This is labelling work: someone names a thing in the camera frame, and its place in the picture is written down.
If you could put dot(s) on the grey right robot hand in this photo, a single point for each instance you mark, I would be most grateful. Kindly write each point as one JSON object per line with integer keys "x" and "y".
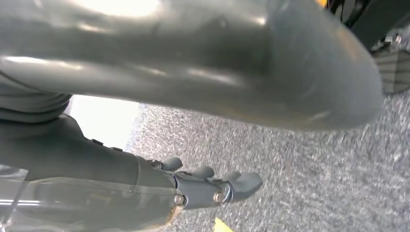
{"x": 192, "y": 54}

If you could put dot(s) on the dark robot body part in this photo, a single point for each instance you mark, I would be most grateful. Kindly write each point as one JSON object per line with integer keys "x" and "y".
{"x": 390, "y": 48}

